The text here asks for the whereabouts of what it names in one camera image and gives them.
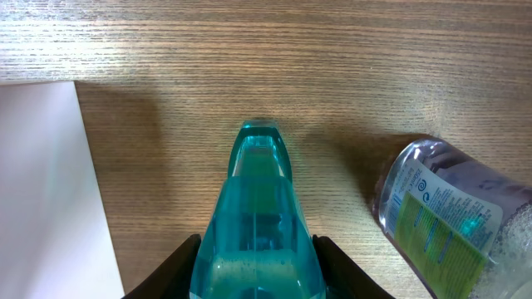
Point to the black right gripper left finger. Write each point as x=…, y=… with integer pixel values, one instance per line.
x=172, y=278

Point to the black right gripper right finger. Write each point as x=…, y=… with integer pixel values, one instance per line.
x=343, y=277

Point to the clear purple soap bottle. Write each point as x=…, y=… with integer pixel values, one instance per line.
x=464, y=228

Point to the teal liquid bottle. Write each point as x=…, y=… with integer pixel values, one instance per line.
x=257, y=244

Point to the white cardboard box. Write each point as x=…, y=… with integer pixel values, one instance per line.
x=55, y=240

